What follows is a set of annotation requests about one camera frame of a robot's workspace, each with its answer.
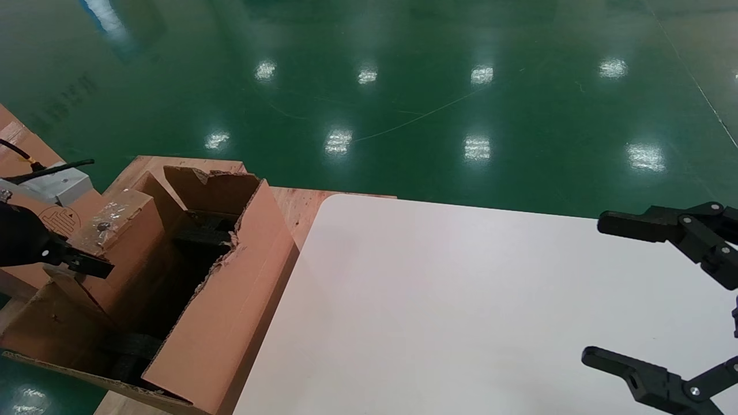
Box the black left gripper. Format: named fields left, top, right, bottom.
left=0, top=202, right=115, bottom=281

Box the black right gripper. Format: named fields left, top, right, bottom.
left=581, top=202, right=738, bottom=415

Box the small taped cardboard box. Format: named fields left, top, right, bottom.
left=43, top=188, right=175, bottom=330

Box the cardboard box with round logo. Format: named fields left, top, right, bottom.
left=0, top=104, right=108, bottom=292

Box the big open cardboard box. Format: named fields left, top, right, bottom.
left=0, top=165, right=301, bottom=415

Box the black foam insert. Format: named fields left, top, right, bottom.
left=172, top=210, right=239, bottom=250

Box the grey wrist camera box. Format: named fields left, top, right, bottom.
left=0, top=163, right=95, bottom=207

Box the black cable with yellow connector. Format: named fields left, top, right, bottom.
left=0, top=138, right=48, bottom=172

